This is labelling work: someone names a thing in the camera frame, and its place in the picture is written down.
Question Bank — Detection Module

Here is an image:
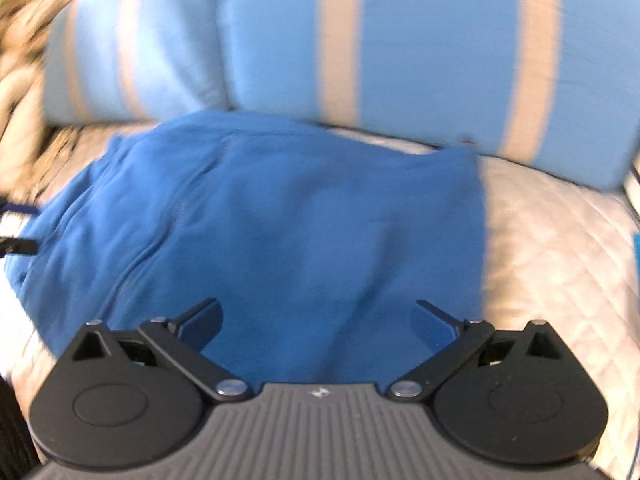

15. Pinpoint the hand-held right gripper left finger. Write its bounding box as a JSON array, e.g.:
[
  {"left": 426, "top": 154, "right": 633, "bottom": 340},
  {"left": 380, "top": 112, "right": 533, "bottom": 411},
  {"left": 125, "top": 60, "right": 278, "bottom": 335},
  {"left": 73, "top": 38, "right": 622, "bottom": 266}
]
[{"left": 70, "top": 297, "right": 253, "bottom": 403}]

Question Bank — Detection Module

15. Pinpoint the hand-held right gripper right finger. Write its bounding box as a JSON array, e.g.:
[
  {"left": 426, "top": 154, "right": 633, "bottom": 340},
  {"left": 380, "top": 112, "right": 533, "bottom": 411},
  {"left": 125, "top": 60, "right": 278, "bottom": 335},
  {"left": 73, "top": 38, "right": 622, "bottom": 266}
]
[{"left": 387, "top": 299, "right": 571, "bottom": 403}]

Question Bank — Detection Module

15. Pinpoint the blue fleece jacket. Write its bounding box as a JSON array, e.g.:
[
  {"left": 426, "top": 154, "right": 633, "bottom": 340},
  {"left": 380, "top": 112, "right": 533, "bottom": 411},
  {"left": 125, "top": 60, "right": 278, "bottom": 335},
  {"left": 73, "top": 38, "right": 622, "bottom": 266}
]
[{"left": 4, "top": 109, "right": 490, "bottom": 392}]

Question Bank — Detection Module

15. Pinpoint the beige puffy comforter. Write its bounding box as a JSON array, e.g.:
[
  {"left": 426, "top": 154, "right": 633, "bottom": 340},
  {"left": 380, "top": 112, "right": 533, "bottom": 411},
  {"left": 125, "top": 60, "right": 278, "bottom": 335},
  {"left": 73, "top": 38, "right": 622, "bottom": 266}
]
[{"left": 0, "top": 55, "right": 53, "bottom": 176}]

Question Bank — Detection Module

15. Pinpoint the white quilted bedspread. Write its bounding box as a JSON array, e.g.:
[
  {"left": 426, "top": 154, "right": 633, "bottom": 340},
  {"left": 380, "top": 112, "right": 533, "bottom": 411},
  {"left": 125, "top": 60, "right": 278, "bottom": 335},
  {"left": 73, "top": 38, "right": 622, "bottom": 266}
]
[{"left": 0, "top": 122, "right": 640, "bottom": 476}]

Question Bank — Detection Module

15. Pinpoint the beige textured blanket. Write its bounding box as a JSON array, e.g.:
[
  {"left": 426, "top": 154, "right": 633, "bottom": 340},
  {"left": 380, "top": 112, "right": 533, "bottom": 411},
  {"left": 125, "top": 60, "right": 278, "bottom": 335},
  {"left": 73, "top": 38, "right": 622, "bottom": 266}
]
[{"left": 0, "top": 0, "right": 116, "bottom": 68}]

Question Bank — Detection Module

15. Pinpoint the blue grey-striped pillow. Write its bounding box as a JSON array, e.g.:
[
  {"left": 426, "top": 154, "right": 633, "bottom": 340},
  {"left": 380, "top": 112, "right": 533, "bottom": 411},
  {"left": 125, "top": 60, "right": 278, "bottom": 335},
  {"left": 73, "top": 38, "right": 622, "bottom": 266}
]
[
  {"left": 42, "top": 0, "right": 236, "bottom": 127},
  {"left": 215, "top": 0, "right": 640, "bottom": 192}
]

